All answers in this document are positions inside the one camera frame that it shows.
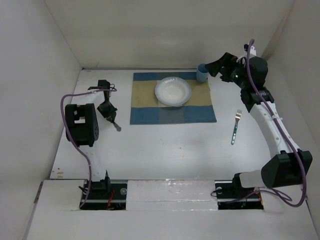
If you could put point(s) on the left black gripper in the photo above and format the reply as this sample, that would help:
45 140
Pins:
110 116

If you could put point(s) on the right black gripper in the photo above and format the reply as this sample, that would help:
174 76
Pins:
215 67

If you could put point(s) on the blue cup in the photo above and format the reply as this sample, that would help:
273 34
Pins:
201 73

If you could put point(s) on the silver knife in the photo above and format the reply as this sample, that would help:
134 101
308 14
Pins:
117 127

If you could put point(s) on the white blue-rimmed plate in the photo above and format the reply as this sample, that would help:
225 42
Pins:
173 91

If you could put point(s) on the blue beige cloth placemat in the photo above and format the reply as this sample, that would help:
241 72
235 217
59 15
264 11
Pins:
147 110

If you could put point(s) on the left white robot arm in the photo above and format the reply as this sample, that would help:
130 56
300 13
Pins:
82 130

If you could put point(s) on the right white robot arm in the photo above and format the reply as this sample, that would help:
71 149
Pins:
289 164

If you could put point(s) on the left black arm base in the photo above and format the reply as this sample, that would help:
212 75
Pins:
111 197

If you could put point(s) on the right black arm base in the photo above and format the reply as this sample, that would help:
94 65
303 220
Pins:
230 199

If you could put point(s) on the silver fork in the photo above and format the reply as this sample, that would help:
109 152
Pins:
235 129

